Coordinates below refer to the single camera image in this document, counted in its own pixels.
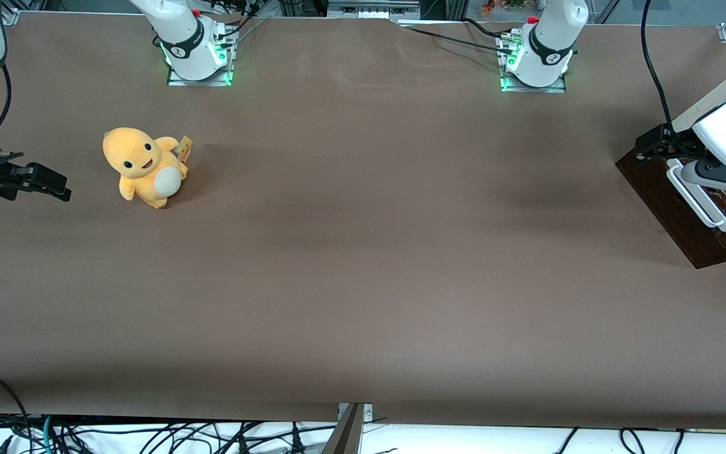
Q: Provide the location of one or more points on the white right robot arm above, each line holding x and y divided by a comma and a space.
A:
190, 44

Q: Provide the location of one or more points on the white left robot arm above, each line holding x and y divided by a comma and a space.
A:
546, 47

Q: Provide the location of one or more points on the dark brown wooden board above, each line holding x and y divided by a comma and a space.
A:
672, 214

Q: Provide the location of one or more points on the yellow plush toy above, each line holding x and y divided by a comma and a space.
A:
142, 167

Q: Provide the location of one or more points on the orange background object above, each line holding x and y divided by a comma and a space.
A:
488, 6

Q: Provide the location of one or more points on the brown table cover mat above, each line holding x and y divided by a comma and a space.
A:
363, 265

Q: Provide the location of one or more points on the aluminium profile bar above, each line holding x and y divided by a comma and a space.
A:
347, 436

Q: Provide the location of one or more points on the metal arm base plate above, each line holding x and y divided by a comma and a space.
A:
558, 87
177, 80

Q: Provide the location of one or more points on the aluminium frame rail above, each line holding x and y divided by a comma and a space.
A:
372, 9

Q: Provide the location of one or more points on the small metal bracket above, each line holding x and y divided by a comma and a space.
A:
368, 413

